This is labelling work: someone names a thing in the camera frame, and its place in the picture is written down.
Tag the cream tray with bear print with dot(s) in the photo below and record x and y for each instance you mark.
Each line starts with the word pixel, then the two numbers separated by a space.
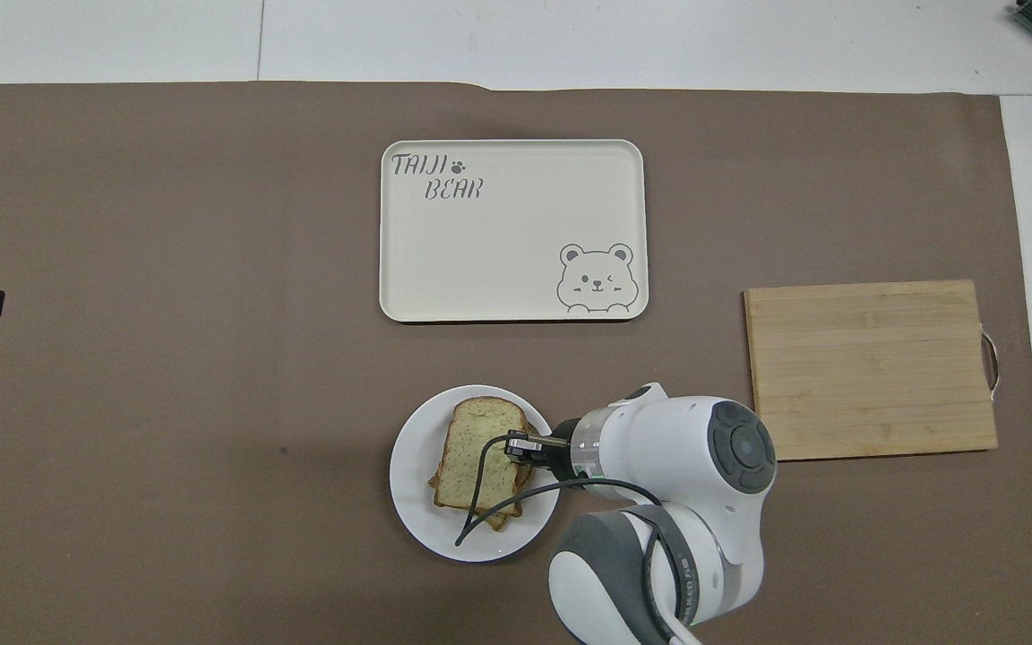
pixel 498 242

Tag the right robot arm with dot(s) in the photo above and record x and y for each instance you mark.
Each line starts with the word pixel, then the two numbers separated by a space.
pixel 659 448

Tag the white round plate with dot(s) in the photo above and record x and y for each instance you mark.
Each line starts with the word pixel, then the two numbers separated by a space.
pixel 417 484

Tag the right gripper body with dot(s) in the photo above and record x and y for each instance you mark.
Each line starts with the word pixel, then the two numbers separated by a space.
pixel 556 457

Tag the wooden cutting board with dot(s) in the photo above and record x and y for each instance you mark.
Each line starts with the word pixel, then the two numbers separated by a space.
pixel 870 367

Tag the toasted bread slice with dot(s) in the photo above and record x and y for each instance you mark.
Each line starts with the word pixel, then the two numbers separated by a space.
pixel 476 448

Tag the sandwich base with filling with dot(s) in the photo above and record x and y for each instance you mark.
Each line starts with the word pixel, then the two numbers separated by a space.
pixel 496 520

